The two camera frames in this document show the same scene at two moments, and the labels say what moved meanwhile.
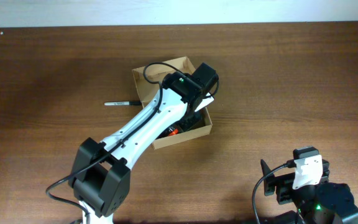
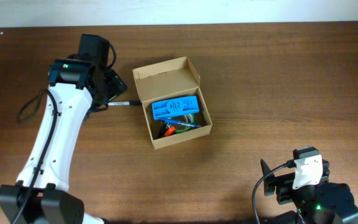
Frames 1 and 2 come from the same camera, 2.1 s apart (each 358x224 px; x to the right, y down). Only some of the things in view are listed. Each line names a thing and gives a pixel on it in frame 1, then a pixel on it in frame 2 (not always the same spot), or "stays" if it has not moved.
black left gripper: (188, 121) to (115, 86)
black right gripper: (283, 189) stays
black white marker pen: (125, 102) stays
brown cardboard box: (149, 80) stays
